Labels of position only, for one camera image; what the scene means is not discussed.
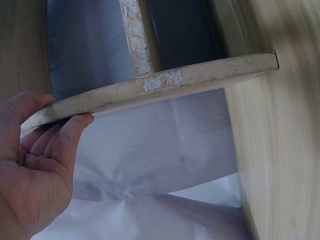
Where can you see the person's left thumb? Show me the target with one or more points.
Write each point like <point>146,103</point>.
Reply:
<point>23,105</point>

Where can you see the light wooden shelf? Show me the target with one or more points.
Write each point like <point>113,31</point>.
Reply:
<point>212,72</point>

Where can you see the person's left hand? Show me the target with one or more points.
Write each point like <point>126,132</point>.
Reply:
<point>37,190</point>

